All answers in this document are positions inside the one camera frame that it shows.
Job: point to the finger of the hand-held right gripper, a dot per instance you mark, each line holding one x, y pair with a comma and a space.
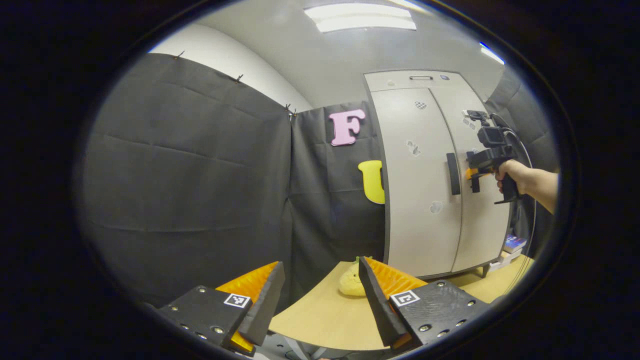
472, 177

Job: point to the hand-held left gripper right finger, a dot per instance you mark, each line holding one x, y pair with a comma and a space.
377, 305

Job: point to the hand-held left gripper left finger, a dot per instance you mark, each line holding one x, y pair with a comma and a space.
265, 305

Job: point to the grey cabinet door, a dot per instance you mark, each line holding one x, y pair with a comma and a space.
482, 225
415, 210

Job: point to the grey double-door shoe cabinet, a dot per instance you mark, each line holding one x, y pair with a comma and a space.
376, 125

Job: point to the grey cabinet drawer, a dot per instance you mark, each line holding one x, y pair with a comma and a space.
390, 80

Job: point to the yellow plush toy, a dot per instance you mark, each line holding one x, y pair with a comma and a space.
350, 285

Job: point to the blue cover book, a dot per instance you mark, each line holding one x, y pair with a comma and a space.
515, 243

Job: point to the beige book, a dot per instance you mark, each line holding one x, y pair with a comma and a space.
510, 255

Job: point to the white book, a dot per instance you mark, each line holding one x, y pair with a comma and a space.
500, 264

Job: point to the small ceiling light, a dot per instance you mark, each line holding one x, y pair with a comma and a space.
492, 53

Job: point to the black backdrop cloth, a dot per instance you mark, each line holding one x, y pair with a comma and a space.
190, 175

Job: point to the large ceiling light panel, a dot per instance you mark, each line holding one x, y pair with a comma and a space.
360, 17

